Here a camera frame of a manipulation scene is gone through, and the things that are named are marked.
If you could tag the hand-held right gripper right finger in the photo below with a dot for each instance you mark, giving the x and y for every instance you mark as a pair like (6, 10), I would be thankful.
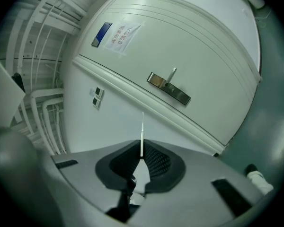
(170, 171)

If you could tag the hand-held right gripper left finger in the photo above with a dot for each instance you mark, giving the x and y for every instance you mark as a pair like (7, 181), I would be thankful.
(104, 171)

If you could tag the silver key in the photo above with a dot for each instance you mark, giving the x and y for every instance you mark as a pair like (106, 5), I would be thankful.
(142, 136)

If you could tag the silver door lock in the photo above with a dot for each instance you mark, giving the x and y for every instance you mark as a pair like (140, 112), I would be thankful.
(177, 94)

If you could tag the white door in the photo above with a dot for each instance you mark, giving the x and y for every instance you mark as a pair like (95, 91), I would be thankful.
(184, 44)

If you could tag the blue door plaque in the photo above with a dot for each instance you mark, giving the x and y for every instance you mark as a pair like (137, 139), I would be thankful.
(103, 33)

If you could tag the person's black shoe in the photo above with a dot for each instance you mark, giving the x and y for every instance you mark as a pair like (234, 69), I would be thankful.
(251, 168)

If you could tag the person's white trouser leg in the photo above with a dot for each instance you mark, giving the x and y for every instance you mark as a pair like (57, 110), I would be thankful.
(260, 181)

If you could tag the white bent pipes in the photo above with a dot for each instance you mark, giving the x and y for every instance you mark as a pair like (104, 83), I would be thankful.
(43, 96)

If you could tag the white flat panel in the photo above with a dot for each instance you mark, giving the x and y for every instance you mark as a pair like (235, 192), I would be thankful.
(4, 91)

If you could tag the white paper notice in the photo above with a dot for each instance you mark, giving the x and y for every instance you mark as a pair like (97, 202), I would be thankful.
(123, 38)

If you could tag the white wall control panel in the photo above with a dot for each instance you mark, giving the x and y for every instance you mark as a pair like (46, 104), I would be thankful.
(99, 91)
(96, 102)

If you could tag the white door frame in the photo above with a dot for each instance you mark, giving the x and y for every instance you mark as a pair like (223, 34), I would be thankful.
(132, 89)

